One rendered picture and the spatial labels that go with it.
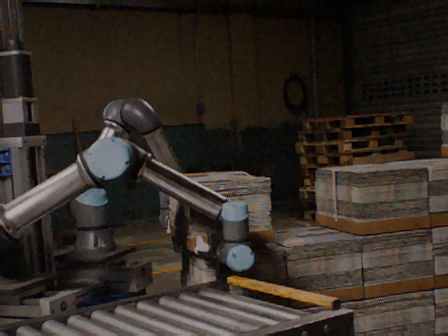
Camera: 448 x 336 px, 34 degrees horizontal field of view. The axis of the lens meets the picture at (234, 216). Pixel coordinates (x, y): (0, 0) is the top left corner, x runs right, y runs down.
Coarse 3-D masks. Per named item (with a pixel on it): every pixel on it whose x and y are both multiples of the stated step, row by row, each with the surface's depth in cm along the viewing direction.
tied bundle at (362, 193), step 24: (336, 168) 280; (360, 168) 272; (384, 168) 263; (408, 168) 260; (336, 192) 272; (360, 192) 255; (384, 192) 258; (408, 192) 261; (336, 216) 273; (360, 216) 256; (384, 216) 259; (408, 216) 262
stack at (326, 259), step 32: (192, 256) 257; (256, 256) 245; (288, 256) 249; (320, 256) 252; (352, 256) 257; (384, 256) 260; (416, 256) 265; (320, 288) 253; (384, 320) 262; (416, 320) 266
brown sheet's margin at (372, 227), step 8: (320, 216) 286; (328, 216) 279; (416, 216) 262; (424, 216) 263; (320, 224) 288; (328, 224) 280; (336, 224) 274; (344, 224) 267; (352, 224) 261; (360, 224) 256; (368, 224) 256; (376, 224) 257; (384, 224) 258; (392, 224) 259; (400, 224) 260; (408, 224) 262; (416, 224) 263; (424, 224) 264; (352, 232) 262; (360, 232) 256; (368, 232) 257; (376, 232) 258
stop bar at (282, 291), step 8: (232, 280) 204; (240, 280) 201; (248, 280) 200; (256, 288) 195; (264, 288) 192; (272, 288) 189; (280, 288) 187; (288, 288) 187; (280, 296) 187; (288, 296) 184; (296, 296) 182; (304, 296) 179; (312, 296) 177; (320, 296) 176; (320, 304) 175; (328, 304) 172; (336, 304) 172
